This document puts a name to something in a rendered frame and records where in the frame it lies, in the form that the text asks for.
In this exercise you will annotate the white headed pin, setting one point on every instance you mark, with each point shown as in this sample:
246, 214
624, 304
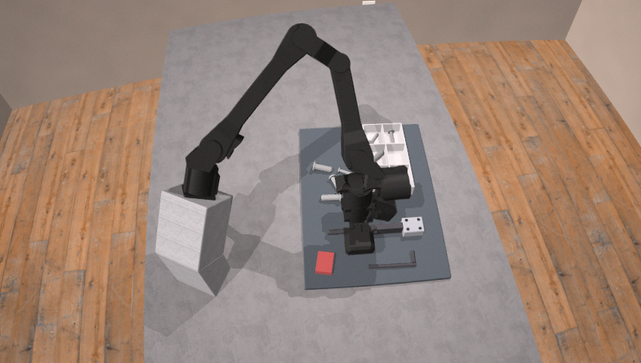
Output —
331, 197
322, 167

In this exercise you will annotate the white block with two dark holes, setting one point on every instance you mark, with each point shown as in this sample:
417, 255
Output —
412, 226

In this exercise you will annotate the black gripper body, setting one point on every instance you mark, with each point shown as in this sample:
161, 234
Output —
359, 242

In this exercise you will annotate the white compartment tray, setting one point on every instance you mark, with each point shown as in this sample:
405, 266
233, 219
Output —
397, 152

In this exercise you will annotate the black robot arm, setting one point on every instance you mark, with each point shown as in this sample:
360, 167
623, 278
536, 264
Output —
358, 186

